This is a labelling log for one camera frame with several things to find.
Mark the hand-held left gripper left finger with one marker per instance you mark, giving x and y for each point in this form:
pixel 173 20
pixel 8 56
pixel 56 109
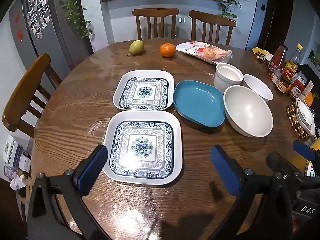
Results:
pixel 91 172

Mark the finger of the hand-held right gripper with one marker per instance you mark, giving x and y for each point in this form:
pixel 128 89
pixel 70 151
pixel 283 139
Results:
pixel 303 151
pixel 280 162

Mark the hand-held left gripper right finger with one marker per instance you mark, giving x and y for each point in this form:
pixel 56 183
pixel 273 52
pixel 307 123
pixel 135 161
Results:
pixel 225 172

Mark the blue patterned square plate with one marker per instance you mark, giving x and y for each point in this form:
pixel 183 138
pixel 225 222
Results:
pixel 143 91
pixel 142 147

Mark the large white bowl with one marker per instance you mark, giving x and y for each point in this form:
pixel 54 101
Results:
pixel 247 112

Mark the blue oval dish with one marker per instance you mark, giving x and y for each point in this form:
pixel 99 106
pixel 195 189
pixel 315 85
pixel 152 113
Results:
pixel 197 100

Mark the medium white bowl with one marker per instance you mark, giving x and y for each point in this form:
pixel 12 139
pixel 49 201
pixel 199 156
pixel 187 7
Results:
pixel 258 85

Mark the white straight-sided bowl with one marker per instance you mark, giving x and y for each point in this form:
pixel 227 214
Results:
pixel 225 80

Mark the yellow food bag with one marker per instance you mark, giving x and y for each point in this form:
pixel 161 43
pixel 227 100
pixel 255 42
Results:
pixel 303 162

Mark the white round-button device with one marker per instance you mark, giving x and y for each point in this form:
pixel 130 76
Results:
pixel 311 170

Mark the wooden bead trivet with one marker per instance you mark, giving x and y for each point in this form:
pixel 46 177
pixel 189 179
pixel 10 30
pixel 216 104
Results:
pixel 295 122

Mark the white dish with flower print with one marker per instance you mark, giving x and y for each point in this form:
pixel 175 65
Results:
pixel 305 115

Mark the orange fruit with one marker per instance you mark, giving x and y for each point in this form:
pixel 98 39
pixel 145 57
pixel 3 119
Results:
pixel 309 99

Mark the red chili sauce jar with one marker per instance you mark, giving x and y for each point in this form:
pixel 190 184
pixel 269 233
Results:
pixel 297 90

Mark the white paper packet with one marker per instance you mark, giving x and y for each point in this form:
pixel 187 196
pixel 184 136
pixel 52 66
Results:
pixel 308 88

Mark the brown sauce jar black lid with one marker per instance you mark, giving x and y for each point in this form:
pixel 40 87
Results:
pixel 283 86

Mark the white storage boxes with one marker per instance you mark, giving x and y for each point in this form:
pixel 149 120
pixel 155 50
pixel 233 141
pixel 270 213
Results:
pixel 16 155

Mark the small white-labelled jar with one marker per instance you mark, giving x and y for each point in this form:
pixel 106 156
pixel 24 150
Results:
pixel 275 78

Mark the yellow-capped vinegar bottle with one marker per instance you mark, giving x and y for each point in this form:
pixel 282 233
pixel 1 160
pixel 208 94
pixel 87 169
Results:
pixel 292 65

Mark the red sauce bottle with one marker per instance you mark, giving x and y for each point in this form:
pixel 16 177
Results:
pixel 278 60

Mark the yellow snack packet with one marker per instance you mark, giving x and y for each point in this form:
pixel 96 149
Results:
pixel 262 55

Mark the wooden dining chair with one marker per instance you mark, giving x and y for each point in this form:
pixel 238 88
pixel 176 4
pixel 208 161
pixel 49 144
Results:
pixel 212 17
pixel 25 87
pixel 155 12

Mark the white snack bag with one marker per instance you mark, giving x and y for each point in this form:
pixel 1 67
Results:
pixel 205 51

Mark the dark wooden door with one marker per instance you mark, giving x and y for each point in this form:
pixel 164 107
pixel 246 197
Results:
pixel 275 22

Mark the green pear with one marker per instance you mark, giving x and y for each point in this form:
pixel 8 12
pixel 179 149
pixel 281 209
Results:
pixel 136 47

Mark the orange mandarin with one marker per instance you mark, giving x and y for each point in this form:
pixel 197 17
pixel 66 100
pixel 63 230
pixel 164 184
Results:
pixel 168 50

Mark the grey refrigerator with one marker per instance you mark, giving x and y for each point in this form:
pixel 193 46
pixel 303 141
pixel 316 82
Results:
pixel 60 30

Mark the group of fridge photo magnets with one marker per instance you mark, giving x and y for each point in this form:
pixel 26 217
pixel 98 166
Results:
pixel 37 12

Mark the wall socket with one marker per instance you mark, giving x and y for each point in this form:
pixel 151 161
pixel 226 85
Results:
pixel 182 19

